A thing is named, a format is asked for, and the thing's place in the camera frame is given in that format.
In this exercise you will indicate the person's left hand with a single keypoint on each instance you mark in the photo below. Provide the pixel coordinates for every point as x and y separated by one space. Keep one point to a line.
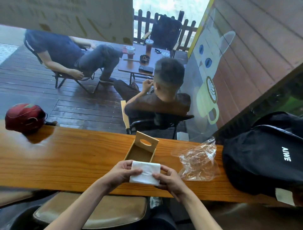
118 174

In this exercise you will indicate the person's right hand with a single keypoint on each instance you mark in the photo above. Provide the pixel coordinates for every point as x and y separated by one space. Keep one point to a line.
172 184

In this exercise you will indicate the white napkin stack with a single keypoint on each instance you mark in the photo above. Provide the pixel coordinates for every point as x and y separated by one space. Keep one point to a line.
145 174

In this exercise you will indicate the wooden tissue box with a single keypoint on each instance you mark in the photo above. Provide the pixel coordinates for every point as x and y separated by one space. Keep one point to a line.
139 154

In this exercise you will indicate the clear plastic zip bag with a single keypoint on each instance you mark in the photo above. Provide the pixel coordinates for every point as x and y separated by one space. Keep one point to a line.
198 161

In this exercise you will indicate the person's left forearm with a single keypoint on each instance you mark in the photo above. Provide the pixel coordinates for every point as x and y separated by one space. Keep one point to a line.
80 208

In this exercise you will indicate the person's right forearm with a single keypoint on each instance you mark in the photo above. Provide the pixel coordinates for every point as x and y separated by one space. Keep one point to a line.
201 215

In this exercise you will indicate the person's white shoe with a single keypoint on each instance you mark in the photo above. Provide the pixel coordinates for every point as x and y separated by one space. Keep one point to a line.
155 202

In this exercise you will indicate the person's dark trousers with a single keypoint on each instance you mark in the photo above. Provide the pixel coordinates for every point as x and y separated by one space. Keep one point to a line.
161 218

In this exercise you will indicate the tan cushioned stool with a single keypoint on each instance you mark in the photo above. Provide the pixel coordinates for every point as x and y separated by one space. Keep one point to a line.
113 208
255 218
14 196

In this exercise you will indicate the small white card stand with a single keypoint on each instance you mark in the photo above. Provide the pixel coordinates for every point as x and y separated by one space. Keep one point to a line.
182 136

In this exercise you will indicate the black chair wooden armrest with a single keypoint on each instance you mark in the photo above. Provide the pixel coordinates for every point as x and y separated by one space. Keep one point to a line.
163 120

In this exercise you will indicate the black backpack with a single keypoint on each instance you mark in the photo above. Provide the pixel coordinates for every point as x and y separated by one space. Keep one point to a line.
260 156

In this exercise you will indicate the small brown outdoor table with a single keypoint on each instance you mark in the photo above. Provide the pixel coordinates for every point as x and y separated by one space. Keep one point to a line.
127 67

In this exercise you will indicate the black smartphone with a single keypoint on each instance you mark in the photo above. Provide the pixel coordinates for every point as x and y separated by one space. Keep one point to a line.
146 69

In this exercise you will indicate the red helmet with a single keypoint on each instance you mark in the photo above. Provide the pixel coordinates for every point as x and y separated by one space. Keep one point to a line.
23 117

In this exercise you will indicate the white paper note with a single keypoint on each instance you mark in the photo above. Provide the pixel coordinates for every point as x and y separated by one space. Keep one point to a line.
285 196

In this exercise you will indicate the black metal folding chair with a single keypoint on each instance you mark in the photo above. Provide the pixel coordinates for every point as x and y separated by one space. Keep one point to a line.
61 75

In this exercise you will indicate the slim wooden stick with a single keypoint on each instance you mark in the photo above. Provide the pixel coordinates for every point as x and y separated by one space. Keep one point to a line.
131 60

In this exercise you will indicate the black round ashtray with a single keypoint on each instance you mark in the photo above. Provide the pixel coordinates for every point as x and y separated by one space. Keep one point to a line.
144 58

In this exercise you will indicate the clear plastic drink cup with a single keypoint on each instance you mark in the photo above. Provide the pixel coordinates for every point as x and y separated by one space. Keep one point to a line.
149 46
130 52
165 54

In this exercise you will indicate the black sunglasses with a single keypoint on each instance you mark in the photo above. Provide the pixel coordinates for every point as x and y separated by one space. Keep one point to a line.
158 50

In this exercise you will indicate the black fabric folding chair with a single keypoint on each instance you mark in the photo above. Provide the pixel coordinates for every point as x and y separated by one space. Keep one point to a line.
165 33

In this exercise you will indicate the dark wooden picket fence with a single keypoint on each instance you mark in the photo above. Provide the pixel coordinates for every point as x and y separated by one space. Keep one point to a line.
139 26

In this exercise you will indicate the beige paper window poster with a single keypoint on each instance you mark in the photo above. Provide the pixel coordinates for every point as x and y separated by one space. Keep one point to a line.
66 16

